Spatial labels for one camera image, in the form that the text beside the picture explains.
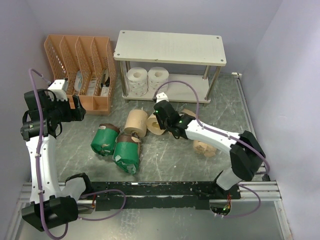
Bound beige paper roll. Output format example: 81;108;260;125
124;109;149;138
146;113;165;135

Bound kraft roll with label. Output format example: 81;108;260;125
168;108;197;137

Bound plain white paper roll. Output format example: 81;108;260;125
147;67;170;93

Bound white red-dotted paper roll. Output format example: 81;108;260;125
126;67;148;97

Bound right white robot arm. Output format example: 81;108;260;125
154;100;266;199

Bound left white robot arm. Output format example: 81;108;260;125
20;89;94;232

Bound white two-tier shelf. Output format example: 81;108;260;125
113;30;227;104

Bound papers in organizer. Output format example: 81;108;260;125
74;69;110;97

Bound green wrapped roll left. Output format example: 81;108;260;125
90;123;120;156

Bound green wrapped roll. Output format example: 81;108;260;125
90;123;120;156
113;134;142;175

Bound kraft wrapped roll with cartoon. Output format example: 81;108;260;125
193;140;217;158

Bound orange plastic file organizer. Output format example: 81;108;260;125
44;34;117;115

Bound green wrapped roll right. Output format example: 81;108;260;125
113;134;142;175

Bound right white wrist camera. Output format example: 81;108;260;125
152;92;169;103

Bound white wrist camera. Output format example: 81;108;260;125
152;92;169;103
47;79;69;102

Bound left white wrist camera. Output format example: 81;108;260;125
47;79;69;102

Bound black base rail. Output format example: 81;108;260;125
91;181;241;210

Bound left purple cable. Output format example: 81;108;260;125
28;68;127;238

